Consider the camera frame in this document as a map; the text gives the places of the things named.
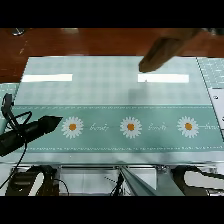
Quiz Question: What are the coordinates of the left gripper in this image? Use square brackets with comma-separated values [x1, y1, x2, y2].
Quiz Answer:
[22, 115, 58, 143]

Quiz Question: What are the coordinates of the black cable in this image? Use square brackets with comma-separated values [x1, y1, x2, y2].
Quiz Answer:
[0, 110, 34, 190]
[104, 171, 126, 197]

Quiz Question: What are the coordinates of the silver frame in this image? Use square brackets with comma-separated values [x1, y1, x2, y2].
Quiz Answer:
[0, 87, 224, 197]

